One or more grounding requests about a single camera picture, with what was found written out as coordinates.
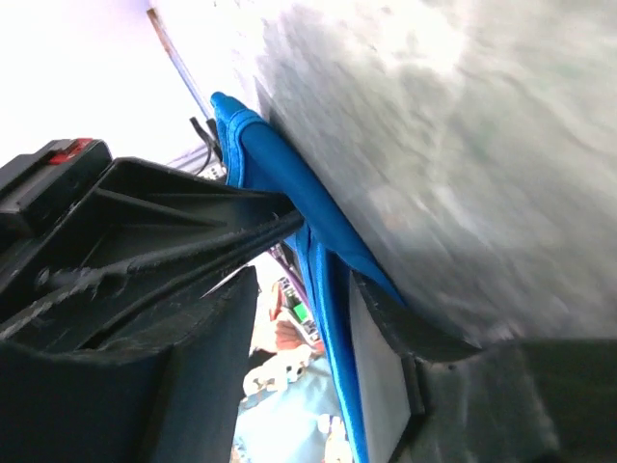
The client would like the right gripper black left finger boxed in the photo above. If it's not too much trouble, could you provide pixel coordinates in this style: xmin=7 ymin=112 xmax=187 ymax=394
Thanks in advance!
xmin=1 ymin=266 xmax=257 ymax=462

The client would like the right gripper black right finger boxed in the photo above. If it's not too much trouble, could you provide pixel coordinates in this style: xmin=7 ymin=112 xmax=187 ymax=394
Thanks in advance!
xmin=349 ymin=273 xmax=616 ymax=462

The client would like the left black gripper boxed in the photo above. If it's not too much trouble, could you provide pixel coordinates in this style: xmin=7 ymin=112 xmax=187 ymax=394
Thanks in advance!
xmin=1 ymin=138 xmax=294 ymax=289

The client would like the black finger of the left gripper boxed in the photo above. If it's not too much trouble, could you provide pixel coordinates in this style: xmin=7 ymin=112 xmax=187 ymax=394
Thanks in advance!
xmin=1 ymin=210 xmax=303 ymax=347

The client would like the blue cloth napkin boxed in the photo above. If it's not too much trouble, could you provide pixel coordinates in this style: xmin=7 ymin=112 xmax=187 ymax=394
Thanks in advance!
xmin=210 ymin=92 xmax=399 ymax=462

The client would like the person in background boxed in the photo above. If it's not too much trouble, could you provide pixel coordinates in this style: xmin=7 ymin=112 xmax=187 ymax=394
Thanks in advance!
xmin=230 ymin=281 xmax=355 ymax=462

